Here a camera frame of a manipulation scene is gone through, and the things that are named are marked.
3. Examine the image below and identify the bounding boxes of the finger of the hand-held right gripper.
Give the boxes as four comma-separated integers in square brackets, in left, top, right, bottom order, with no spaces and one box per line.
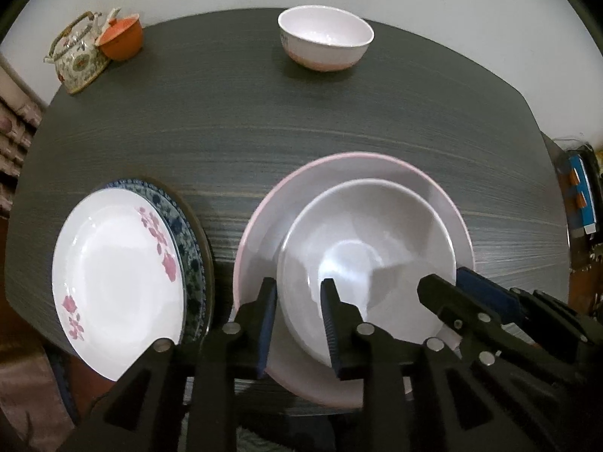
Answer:
[417,273,581,388]
[455,266,603,341]

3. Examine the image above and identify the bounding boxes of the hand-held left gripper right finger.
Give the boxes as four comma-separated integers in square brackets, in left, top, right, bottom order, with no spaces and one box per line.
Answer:
[320,278,533,452]

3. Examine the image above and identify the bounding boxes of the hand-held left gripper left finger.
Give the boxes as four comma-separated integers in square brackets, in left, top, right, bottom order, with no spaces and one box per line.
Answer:
[66,277,279,452]

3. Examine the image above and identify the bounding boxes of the blue floral plate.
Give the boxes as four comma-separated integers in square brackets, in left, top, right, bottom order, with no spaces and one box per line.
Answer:
[107,180,199,344]
[118,178,211,340]

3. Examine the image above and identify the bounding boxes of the white bowl pink base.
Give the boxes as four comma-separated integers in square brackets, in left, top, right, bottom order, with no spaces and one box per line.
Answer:
[277,5,375,72]
[275,178,458,369]

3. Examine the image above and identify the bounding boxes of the white plate pink flowers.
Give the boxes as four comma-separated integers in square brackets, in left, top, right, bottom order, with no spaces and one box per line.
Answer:
[51,188,185,382]

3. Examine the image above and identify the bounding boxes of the blue and orange box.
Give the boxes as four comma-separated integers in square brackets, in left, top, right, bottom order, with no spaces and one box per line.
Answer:
[563,151,599,236]

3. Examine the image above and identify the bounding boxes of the pinkish brown cloth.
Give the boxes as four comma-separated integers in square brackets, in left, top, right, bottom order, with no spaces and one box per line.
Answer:
[0,320,67,452]

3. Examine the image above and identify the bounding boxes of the pink pleated curtain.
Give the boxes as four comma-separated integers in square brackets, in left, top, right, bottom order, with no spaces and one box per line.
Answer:
[0,63,48,220]

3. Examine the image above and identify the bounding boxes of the orange cup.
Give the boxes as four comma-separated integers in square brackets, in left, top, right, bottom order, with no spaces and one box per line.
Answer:
[95,16,144,62]

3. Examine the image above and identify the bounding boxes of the floral ceramic teapot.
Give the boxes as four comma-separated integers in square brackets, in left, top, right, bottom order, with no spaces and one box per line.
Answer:
[44,8,122,95]

